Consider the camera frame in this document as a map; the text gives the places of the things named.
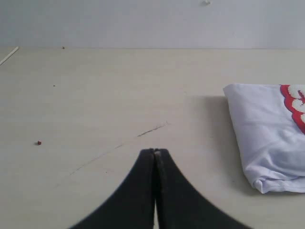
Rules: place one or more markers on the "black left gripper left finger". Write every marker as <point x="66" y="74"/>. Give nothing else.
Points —
<point x="131" y="206"/>

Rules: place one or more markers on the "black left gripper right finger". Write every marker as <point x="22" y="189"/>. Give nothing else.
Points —
<point x="180" y="205"/>

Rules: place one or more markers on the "white t-shirt red lettering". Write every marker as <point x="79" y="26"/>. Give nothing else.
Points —
<point x="269" y="124"/>

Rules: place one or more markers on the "white thin stick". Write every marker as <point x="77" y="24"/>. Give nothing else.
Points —
<point x="6" y="53"/>

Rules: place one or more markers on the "white wall hook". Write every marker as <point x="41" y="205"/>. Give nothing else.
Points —
<point x="206" y="2"/>

